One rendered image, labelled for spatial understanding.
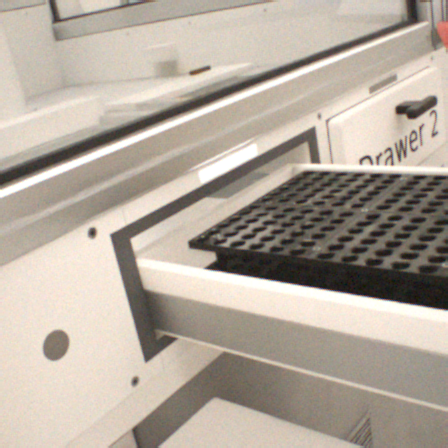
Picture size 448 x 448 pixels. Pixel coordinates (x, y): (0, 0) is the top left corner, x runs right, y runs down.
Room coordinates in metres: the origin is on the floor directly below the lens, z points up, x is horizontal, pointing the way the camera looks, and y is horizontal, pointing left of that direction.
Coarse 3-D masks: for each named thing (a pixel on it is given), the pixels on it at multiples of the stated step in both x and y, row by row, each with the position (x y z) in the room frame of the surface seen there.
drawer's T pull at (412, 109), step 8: (432, 96) 0.75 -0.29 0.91; (400, 104) 0.75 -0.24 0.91; (408, 104) 0.74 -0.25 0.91; (416, 104) 0.73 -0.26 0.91; (424, 104) 0.73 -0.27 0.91; (432, 104) 0.75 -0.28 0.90; (400, 112) 0.74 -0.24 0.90; (408, 112) 0.71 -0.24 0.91; (416, 112) 0.71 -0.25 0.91; (424, 112) 0.73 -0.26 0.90
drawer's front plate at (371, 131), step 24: (432, 72) 0.84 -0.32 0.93; (384, 96) 0.73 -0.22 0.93; (408, 96) 0.78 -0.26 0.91; (336, 120) 0.66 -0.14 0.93; (360, 120) 0.68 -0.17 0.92; (384, 120) 0.73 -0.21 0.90; (408, 120) 0.77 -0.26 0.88; (432, 120) 0.83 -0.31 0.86; (336, 144) 0.66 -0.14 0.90; (360, 144) 0.68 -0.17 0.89; (384, 144) 0.72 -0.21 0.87; (408, 144) 0.77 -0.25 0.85; (432, 144) 0.83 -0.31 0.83
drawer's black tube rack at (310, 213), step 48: (288, 192) 0.53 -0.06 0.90; (336, 192) 0.51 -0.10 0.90; (384, 192) 0.48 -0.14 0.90; (432, 192) 0.46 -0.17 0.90; (192, 240) 0.46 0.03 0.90; (240, 240) 0.44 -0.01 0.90; (288, 240) 0.43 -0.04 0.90; (336, 240) 0.40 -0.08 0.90; (384, 240) 0.39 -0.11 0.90; (432, 240) 0.38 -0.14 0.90; (336, 288) 0.39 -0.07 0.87; (384, 288) 0.38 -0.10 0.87; (432, 288) 0.36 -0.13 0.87
